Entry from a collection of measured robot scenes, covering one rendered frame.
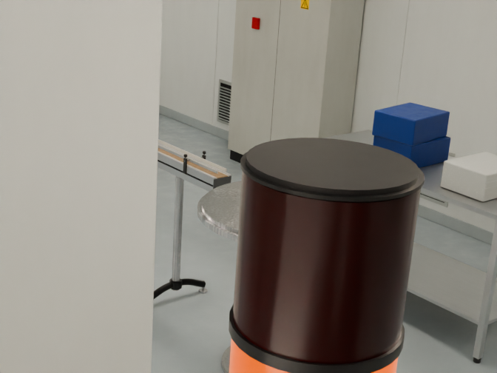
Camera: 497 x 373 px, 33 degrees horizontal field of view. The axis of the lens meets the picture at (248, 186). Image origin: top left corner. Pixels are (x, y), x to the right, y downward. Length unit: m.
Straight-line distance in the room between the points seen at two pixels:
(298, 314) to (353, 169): 0.04
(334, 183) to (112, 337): 1.89
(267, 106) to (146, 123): 5.79
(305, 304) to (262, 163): 0.04
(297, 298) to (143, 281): 1.86
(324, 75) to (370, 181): 6.93
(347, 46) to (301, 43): 0.39
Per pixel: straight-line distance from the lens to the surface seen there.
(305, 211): 0.21
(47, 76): 1.79
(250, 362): 0.24
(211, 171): 4.83
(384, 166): 0.23
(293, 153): 0.24
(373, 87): 7.36
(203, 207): 4.27
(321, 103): 7.20
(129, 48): 1.88
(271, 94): 7.66
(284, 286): 0.22
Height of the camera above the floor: 2.42
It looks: 19 degrees down
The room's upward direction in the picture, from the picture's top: 4 degrees clockwise
